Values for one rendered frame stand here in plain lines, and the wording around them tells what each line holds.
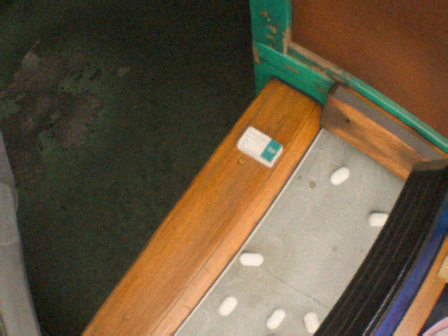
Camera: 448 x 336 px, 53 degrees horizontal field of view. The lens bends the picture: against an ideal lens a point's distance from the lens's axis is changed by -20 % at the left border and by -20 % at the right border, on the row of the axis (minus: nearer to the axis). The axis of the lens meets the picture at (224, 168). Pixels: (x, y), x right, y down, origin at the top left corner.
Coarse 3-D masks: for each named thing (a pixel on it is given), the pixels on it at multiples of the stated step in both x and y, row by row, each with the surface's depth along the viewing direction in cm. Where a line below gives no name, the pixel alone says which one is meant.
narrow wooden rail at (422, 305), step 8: (440, 256) 76; (440, 264) 75; (432, 272) 75; (432, 280) 74; (440, 280) 74; (424, 288) 74; (432, 288) 74; (440, 288) 74; (416, 296) 74; (424, 296) 73; (432, 296) 73; (416, 304) 73; (424, 304) 73; (432, 304) 73; (408, 312) 73; (416, 312) 72; (424, 312) 72; (408, 320) 72; (416, 320) 72; (424, 320) 72; (400, 328) 72; (408, 328) 72; (416, 328) 71
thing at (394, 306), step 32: (416, 192) 48; (384, 224) 50; (416, 224) 45; (384, 256) 46; (416, 256) 43; (352, 288) 47; (384, 288) 42; (416, 288) 46; (352, 320) 43; (384, 320) 42
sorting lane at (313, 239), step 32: (320, 160) 87; (352, 160) 87; (288, 192) 86; (320, 192) 85; (352, 192) 85; (384, 192) 84; (288, 224) 84; (320, 224) 83; (352, 224) 83; (288, 256) 81; (320, 256) 81; (352, 256) 80; (224, 288) 80; (256, 288) 80; (288, 288) 79; (320, 288) 79; (192, 320) 78; (224, 320) 78; (256, 320) 78; (288, 320) 77; (320, 320) 77
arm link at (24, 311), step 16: (0, 192) 49; (0, 208) 49; (0, 224) 49; (16, 224) 50; (0, 240) 48; (16, 240) 50; (0, 256) 50; (16, 256) 52; (0, 272) 50; (16, 272) 52; (0, 288) 50; (16, 288) 51; (0, 304) 50; (16, 304) 51; (32, 304) 53; (0, 320) 51; (16, 320) 51; (32, 320) 52
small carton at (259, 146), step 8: (248, 128) 85; (248, 136) 85; (256, 136) 85; (264, 136) 85; (240, 144) 84; (248, 144) 84; (256, 144) 84; (264, 144) 84; (272, 144) 84; (280, 144) 84; (248, 152) 85; (256, 152) 84; (264, 152) 84; (272, 152) 83; (280, 152) 85; (264, 160) 84; (272, 160) 83
